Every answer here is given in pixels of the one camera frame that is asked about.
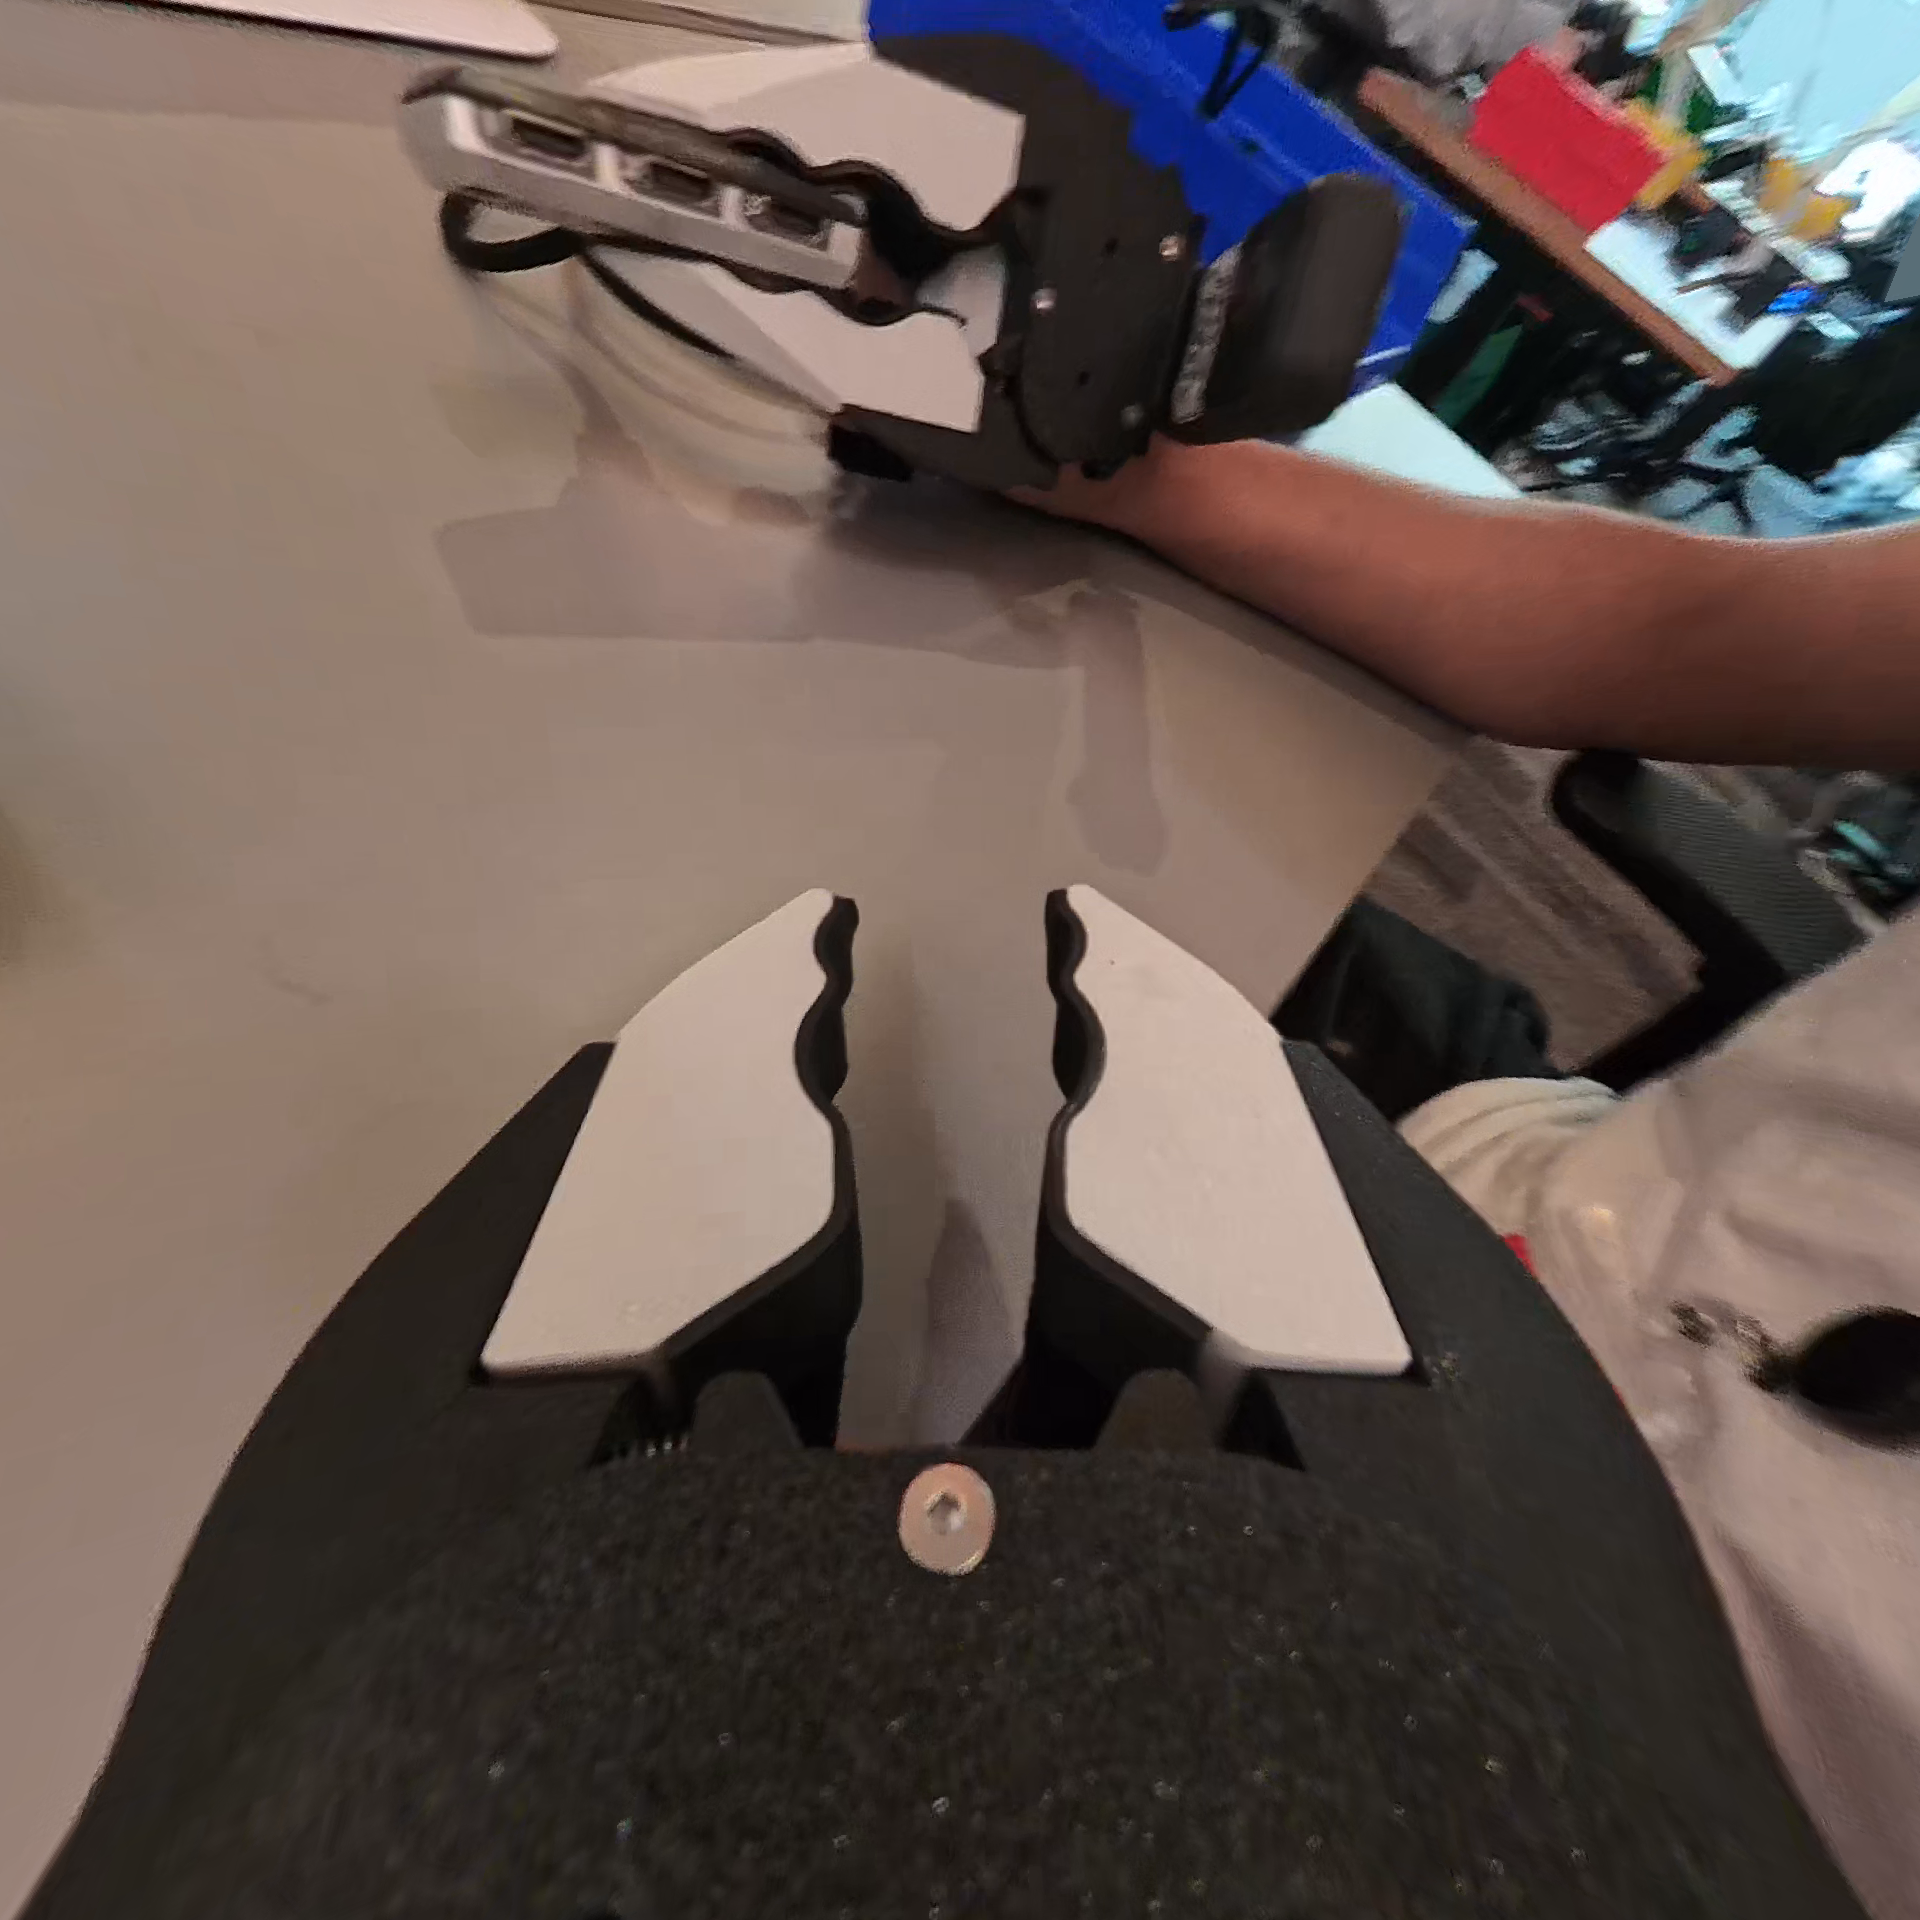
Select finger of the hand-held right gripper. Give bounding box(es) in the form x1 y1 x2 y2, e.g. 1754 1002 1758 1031
599 46 1037 231
703 241 995 441

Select red box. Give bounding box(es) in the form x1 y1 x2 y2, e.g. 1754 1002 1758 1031
1468 46 1671 192

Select dark cloth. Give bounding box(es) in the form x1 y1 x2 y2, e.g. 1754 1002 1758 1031
1276 897 1556 1124

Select black clip microphone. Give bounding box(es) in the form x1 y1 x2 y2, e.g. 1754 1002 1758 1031
1755 1306 1920 1420

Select blue plastic bin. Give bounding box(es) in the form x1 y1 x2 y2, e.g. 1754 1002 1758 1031
870 0 1475 395

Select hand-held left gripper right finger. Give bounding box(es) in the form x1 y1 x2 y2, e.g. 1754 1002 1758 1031
1030 886 1415 1384

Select grey hdmi hub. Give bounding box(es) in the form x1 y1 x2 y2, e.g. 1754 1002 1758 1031
402 66 874 296

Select black office chair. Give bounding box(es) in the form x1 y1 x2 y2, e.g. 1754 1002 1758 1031
1552 751 1880 1098

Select person's right forearm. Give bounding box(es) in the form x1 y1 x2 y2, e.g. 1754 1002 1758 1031
1020 441 1920 776

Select black hub cable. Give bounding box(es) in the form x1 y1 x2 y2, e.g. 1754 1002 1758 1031
439 194 735 369

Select person's white shirt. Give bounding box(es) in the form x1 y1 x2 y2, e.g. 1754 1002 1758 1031
1394 914 1920 1920

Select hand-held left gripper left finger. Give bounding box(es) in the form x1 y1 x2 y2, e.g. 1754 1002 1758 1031
477 887 866 1379

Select wooden desk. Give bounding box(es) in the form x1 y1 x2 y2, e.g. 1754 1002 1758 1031
1358 66 1748 390

